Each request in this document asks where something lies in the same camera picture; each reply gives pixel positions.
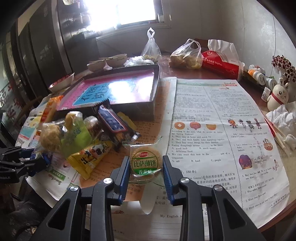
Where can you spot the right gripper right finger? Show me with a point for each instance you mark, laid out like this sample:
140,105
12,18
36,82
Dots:
226,219

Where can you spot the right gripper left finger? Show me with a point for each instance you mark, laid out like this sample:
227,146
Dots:
85,213

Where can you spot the clear pack pale cake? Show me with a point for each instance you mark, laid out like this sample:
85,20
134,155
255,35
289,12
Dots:
50,137

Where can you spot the yellow cow candy pack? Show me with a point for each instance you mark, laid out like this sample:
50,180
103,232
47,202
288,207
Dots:
87,159

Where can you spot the green pastry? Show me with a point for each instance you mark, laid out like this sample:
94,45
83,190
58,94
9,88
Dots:
75,135

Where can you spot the orange rice cracker pack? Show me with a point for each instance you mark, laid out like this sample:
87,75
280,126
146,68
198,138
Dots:
50,109

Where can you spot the clear pack brown cake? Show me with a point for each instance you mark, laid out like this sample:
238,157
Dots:
93,126

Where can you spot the round pizza cracker pack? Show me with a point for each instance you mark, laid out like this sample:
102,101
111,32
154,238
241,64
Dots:
146,161

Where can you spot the blue cookie pack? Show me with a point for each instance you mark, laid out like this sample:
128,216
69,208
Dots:
118,130

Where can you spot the plastic bag with snacks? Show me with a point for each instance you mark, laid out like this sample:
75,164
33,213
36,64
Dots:
187,56

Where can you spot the colourful student newspaper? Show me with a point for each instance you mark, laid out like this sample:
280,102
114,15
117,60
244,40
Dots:
52,183

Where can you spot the white exam newspaper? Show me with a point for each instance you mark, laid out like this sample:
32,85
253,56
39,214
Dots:
214,132

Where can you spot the red flowered bowl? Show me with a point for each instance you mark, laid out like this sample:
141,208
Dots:
62,83

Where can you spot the crumpled white tissue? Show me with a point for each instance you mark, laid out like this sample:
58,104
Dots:
283,118

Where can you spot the left white bowl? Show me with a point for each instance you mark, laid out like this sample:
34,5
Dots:
97,65

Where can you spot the white bowl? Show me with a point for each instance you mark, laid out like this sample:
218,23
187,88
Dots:
97,65
119,62

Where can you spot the dark cabinet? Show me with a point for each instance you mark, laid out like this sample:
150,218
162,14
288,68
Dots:
53,39

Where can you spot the white rabbit figurine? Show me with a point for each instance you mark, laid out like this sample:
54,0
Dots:
276,97

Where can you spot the dark cardboard box tray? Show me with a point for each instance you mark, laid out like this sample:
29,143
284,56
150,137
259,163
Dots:
144,111

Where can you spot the pink and blue book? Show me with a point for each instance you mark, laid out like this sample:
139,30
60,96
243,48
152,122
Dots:
119,88

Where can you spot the right white bowl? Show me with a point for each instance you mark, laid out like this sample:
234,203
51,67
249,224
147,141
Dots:
119,62

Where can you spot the row of small bottles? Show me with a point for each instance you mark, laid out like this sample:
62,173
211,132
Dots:
256,74

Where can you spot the crumpled white plastic bag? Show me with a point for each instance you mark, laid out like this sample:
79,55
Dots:
137,61

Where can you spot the red flower ornament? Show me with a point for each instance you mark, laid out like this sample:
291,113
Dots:
283,67

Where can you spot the red tissue pack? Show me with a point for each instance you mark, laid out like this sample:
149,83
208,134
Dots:
222,58

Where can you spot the tied clear plastic bag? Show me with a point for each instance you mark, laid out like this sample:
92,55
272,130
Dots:
151,50

